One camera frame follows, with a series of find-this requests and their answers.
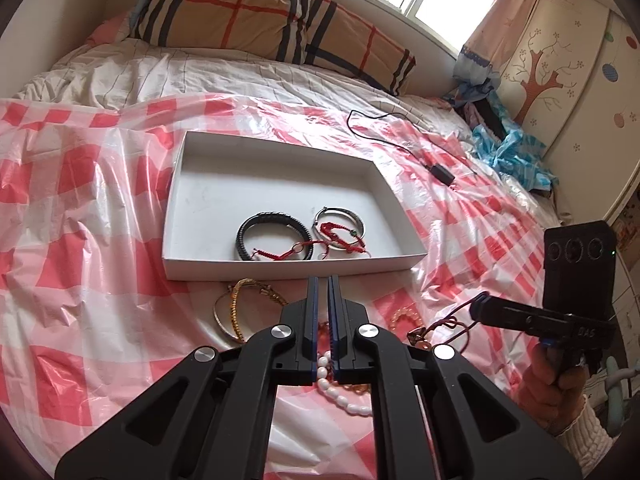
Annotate brown cord bracelet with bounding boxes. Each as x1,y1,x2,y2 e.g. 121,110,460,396
406,314,474,356

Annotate wide engraved silver bangle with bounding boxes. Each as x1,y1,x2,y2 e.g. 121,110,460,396
213,288,245,344

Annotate white bead bracelet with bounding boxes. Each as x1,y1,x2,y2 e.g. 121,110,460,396
316,350,376,417

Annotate gold cord pendant bracelet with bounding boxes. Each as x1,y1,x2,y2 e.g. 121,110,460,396
226,277,291,345

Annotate red cord bracelet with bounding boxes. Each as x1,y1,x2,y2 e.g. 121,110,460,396
316,221,372,259

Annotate red string bracelet white beads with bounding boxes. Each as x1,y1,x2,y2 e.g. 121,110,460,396
250,240,330,261

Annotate white knit sleeve forearm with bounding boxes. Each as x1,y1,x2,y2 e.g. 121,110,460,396
555,394,617,479

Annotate person's right hand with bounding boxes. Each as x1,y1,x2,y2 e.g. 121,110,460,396
515,344,587,436

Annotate blue plastic bag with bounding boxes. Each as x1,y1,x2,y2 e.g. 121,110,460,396
444,90,559,192

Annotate pink checkered plastic sheet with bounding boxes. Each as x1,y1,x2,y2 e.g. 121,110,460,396
0,91,561,480

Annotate thin silver bangle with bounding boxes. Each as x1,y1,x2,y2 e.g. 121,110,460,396
311,206,367,254

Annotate white shallow cardboard box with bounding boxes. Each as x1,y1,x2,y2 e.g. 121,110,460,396
162,131,426,281

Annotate white cabinet with tree decal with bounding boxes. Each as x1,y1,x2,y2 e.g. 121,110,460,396
498,0,639,222

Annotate pink curtain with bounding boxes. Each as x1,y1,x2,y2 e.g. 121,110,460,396
454,0,537,101

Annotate white striped bed quilt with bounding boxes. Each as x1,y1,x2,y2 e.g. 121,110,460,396
1,39,560,249

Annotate plaid beige pillow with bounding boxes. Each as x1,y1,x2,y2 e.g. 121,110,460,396
132,0,416,96

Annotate pink pearl bead bracelet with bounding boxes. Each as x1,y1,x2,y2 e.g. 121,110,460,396
388,306,424,334

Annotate black cable with inline box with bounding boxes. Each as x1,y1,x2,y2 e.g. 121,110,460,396
346,108,478,188

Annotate black braided bracelet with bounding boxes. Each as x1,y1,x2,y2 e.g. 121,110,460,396
234,211,308,262

